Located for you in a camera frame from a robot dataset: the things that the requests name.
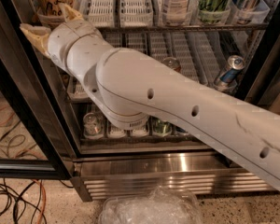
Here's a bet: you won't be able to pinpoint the white tall carton bottle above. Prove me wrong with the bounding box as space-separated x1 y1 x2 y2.
161 0 189 26

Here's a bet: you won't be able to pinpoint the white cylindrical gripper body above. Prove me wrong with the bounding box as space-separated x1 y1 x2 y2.
46 18 104 77

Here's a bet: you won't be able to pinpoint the blue can bottom shelf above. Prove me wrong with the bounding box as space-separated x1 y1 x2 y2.
175 126 189 136

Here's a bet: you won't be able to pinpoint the black and orange floor cables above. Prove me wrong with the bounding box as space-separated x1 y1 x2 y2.
0 178 74 224

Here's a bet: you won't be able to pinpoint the blue striped tall can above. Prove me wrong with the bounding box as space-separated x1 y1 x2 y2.
232 0 260 24

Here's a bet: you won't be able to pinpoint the top wire shelf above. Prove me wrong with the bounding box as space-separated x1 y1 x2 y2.
97 23 268 34

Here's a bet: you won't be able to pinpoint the green can front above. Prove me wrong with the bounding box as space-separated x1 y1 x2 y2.
152 118 172 137

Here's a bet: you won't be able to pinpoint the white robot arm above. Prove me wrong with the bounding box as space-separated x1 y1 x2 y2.
20 4 280 191

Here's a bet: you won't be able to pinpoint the blue silver tilted can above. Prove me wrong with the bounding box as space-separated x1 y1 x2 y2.
214 55 245 91

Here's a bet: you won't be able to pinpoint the bottom wire shelf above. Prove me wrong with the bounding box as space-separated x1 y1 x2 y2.
80 135 199 145

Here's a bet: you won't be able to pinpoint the clear plastic bag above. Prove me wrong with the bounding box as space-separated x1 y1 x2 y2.
98 186 203 224

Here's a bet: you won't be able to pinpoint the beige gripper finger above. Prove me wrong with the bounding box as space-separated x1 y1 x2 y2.
20 23 51 58
59 3 83 22

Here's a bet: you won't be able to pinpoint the green tall can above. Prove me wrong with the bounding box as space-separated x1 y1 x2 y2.
198 0 229 24

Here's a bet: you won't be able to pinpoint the clear pale can bottom shelf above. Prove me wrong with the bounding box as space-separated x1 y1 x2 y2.
83 113 104 139

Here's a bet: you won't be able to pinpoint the copper can middle shelf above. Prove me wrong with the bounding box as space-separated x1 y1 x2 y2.
162 57 181 73

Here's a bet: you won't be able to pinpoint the black framed glass fridge door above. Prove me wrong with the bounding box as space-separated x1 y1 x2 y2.
0 44 73 180

